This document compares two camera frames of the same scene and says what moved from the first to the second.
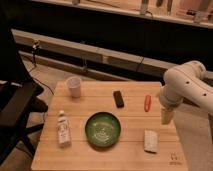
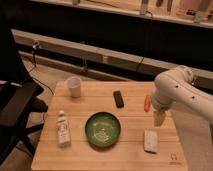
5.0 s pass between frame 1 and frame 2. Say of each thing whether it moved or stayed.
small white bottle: stayed
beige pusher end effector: moved
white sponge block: stayed
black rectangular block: stayed
